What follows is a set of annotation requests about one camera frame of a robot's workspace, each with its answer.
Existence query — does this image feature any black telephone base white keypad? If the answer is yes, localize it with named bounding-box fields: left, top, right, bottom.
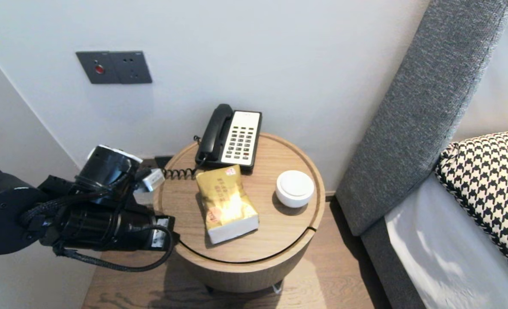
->
left=195, top=110, right=263, bottom=174

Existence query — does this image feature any white bed sheet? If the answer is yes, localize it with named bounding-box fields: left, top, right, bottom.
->
left=384, top=172, right=508, bottom=309

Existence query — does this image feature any white round lidded container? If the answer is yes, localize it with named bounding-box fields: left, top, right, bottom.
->
left=275, top=170, right=315, bottom=209

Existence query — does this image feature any gold tissue pack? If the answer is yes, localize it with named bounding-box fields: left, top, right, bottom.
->
left=196, top=165, right=260, bottom=245

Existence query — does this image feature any black telephone handset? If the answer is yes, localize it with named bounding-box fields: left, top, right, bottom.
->
left=198, top=104, right=234, bottom=162

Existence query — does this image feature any white paper tag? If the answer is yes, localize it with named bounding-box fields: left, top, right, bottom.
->
left=142, top=168, right=166, bottom=192

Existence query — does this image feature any coiled black telephone cord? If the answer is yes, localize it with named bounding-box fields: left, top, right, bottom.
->
left=163, top=136, right=207, bottom=180

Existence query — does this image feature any curved-front wooden drawer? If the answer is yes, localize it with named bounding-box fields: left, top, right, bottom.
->
left=168, top=221, right=318, bottom=294

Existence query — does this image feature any round wooden side table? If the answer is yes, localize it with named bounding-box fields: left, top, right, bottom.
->
left=153, top=132, right=327, bottom=296

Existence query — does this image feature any dark grey red-button wall switch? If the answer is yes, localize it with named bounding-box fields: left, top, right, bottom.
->
left=76, top=51, right=121, bottom=85

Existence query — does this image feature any grey fabric headboard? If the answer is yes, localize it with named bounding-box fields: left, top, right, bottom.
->
left=336, top=0, right=508, bottom=237

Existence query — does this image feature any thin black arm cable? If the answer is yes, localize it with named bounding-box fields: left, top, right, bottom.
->
left=52, top=225, right=175, bottom=273

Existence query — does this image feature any grey fabric bed frame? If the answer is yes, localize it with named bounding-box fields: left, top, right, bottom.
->
left=360, top=219, right=428, bottom=309

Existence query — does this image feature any black white houndstooth pillow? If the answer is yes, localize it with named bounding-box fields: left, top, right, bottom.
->
left=434, top=129, right=508, bottom=292

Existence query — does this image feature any dark grey wall socket plate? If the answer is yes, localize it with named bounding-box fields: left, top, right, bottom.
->
left=109, top=51, right=153, bottom=84

